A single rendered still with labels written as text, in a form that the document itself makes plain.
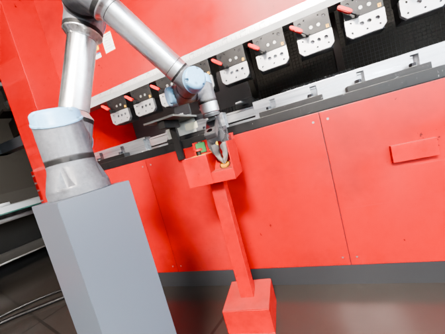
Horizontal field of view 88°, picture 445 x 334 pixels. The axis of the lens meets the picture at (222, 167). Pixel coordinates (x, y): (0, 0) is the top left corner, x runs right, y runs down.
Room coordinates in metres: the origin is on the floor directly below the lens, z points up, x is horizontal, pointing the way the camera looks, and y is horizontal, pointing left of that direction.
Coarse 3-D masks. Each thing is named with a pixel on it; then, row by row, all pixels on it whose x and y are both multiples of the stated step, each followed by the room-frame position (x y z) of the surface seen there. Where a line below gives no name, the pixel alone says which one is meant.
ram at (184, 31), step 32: (128, 0) 1.43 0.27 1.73; (160, 0) 1.36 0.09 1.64; (192, 0) 1.29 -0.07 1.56; (224, 0) 1.23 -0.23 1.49; (256, 0) 1.17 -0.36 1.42; (288, 0) 1.12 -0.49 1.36; (160, 32) 1.38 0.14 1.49; (192, 32) 1.31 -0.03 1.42; (224, 32) 1.24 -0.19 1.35; (256, 32) 1.19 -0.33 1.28; (96, 64) 1.57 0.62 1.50; (128, 64) 1.48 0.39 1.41; (192, 64) 1.33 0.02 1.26
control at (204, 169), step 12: (192, 144) 1.08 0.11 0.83; (228, 144) 0.90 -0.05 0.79; (204, 156) 0.91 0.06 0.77; (228, 156) 0.99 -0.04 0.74; (192, 168) 0.92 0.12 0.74; (204, 168) 0.91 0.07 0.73; (216, 168) 0.96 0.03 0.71; (228, 168) 0.88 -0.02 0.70; (240, 168) 1.00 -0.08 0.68; (192, 180) 0.93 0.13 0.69; (204, 180) 0.91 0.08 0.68; (216, 180) 0.90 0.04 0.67
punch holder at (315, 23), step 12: (324, 12) 1.07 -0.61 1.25; (300, 24) 1.12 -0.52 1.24; (312, 24) 1.09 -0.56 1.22; (324, 24) 1.08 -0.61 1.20; (300, 36) 1.12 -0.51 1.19; (312, 36) 1.10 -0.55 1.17; (324, 36) 1.09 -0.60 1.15; (300, 48) 1.12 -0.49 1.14; (312, 48) 1.10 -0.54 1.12; (324, 48) 1.08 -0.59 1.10
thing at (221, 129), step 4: (216, 112) 0.93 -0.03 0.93; (204, 116) 0.94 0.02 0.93; (208, 116) 0.93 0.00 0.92; (212, 116) 0.94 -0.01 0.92; (216, 116) 0.97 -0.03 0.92; (220, 120) 1.00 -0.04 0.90; (220, 124) 0.98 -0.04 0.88; (220, 128) 0.93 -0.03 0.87; (224, 128) 0.97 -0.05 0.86; (220, 132) 0.93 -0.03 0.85; (224, 132) 0.95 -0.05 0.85; (220, 136) 0.93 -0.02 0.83; (228, 136) 1.00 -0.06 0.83; (212, 140) 0.94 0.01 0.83; (216, 140) 0.94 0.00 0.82; (220, 140) 0.94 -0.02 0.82
